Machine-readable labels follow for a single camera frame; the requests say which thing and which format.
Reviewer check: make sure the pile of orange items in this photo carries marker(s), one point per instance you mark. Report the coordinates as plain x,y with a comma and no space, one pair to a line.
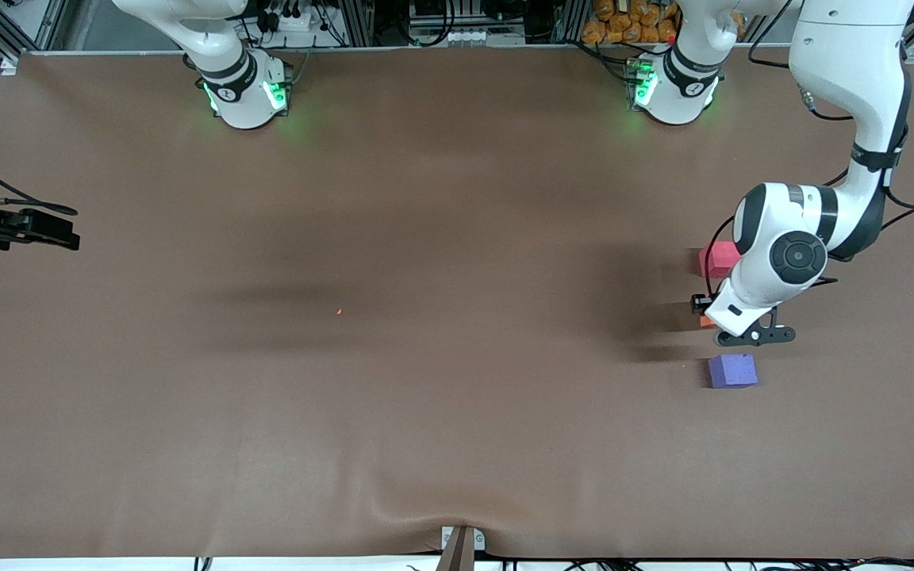
631,24

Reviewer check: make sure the aluminium frame post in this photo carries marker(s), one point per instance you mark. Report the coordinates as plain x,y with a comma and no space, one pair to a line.
358,22
570,20

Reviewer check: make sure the brown wooden strip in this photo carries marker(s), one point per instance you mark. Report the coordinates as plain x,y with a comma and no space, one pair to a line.
457,555

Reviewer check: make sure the white power strip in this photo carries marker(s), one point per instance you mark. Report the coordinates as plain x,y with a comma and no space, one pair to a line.
294,21

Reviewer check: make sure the orange foam block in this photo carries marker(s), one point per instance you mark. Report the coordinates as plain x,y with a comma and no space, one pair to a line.
707,320

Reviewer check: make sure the paper table cover sheet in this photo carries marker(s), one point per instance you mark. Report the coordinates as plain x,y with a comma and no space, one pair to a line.
457,436

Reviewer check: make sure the white terminal block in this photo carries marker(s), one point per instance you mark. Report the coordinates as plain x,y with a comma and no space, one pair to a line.
485,36

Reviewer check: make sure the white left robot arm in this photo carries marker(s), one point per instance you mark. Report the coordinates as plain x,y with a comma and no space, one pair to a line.
846,63

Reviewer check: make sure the grey metal bracket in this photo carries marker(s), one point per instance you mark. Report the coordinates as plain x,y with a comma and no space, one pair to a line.
479,541

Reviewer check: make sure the purple foam block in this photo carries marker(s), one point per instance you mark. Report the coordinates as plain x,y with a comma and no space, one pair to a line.
733,371

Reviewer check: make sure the red foam block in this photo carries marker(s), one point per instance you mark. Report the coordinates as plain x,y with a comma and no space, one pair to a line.
723,262

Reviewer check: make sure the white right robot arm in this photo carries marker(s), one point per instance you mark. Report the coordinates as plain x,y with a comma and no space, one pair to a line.
239,95

